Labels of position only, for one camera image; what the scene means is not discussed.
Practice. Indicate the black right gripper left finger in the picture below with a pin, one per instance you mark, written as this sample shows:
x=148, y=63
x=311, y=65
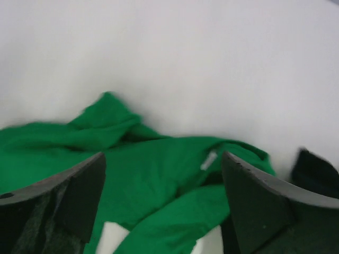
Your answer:
x=56, y=214

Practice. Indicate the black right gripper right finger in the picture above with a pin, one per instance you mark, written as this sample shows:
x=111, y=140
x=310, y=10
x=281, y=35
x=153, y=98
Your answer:
x=270, y=215

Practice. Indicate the green t shirt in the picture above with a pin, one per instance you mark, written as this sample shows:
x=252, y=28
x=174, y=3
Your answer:
x=167, y=192

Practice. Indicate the black t shirt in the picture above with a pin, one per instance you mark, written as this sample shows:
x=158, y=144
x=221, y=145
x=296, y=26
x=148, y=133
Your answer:
x=315, y=174

